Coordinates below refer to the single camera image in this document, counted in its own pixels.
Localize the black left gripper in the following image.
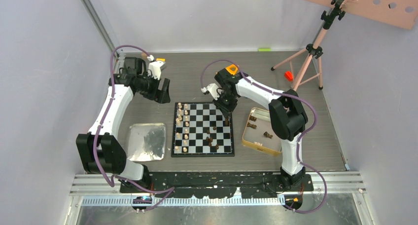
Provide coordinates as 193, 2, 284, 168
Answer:
137, 72, 170, 104

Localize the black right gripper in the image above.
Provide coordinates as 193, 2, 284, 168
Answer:
212, 91, 238, 118

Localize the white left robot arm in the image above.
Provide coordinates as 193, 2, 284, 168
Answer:
76, 56, 171, 192

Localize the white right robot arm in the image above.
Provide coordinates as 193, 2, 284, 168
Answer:
201, 68, 308, 191

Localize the pink perforated board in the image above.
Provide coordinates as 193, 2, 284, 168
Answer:
306, 0, 418, 30

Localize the yellow triangle toy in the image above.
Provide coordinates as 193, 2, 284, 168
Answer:
225, 64, 239, 75

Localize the black and white chessboard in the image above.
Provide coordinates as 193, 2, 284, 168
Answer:
171, 102, 235, 157

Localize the gold square metal tin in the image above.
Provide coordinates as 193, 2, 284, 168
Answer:
242, 107, 282, 156

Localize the red block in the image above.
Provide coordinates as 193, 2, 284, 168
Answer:
284, 71, 294, 82

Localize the silver tin lid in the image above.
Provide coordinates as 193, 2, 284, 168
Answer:
127, 123, 167, 162

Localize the pink tripod stand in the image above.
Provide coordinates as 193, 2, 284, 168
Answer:
271, 8, 329, 91

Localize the green block at wall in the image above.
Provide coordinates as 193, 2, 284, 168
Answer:
257, 47, 272, 52

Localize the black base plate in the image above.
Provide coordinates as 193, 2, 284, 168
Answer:
118, 171, 314, 199

